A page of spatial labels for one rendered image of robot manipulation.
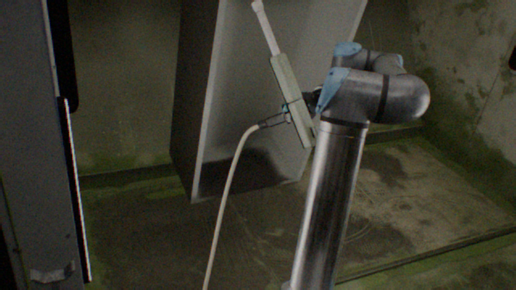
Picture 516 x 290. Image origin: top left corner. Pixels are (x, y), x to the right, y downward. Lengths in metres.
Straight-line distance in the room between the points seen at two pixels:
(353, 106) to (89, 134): 2.08
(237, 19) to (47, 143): 1.07
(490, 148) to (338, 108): 2.56
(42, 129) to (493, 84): 2.91
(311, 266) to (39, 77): 0.77
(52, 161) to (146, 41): 1.84
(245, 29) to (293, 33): 0.26
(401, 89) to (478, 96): 2.50
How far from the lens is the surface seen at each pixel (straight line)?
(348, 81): 1.05
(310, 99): 1.52
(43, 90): 1.17
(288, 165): 2.43
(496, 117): 3.47
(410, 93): 1.08
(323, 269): 1.14
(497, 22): 3.46
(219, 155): 2.39
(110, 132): 2.89
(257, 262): 2.48
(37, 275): 1.00
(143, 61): 2.98
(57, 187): 1.32
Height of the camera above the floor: 1.82
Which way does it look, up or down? 32 degrees down
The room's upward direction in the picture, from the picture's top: 7 degrees clockwise
